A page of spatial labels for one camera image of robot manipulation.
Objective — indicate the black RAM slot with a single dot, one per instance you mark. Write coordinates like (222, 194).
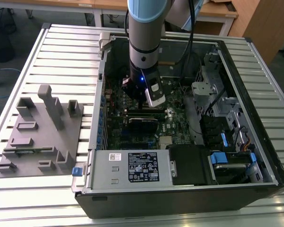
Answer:
(133, 113)
(133, 108)

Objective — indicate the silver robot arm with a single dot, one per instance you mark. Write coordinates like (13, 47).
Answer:
(144, 35)

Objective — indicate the silver power supply unit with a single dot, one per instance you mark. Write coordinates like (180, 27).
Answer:
(101, 175)

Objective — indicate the black disk bay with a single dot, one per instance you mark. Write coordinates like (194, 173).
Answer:
(215, 127)

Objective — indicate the blue case latch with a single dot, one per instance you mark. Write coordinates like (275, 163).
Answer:
(77, 171)

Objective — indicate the grey case latch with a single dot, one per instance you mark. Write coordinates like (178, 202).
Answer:
(103, 40)

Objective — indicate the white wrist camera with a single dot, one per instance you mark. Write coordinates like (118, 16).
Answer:
(156, 98)

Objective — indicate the grey parts rack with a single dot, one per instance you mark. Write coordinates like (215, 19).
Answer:
(45, 142)

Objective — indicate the wooden cabinet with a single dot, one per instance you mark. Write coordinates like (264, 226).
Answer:
(262, 23)

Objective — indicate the silver chipset heatsink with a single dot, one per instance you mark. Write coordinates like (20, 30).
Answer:
(166, 140)

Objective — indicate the black PC case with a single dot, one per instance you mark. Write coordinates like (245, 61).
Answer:
(156, 205)

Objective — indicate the black round bin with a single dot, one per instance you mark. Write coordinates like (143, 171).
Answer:
(4, 50)

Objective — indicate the silver drive cage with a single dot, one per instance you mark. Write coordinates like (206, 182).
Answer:
(203, 89)

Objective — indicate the blue disk carrier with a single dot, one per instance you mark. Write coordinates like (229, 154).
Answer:
(219, 158)
(223, 139)

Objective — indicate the blue plastic latch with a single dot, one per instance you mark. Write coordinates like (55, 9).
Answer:
(252, 157)

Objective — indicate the green motherboard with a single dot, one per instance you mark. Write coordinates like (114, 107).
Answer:
(177, 118)

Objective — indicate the wooden desk white frame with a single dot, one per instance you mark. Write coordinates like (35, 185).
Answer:
(49, 2)
(217, 13)

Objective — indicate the black graphics card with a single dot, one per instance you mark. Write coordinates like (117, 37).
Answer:
(142, 128)

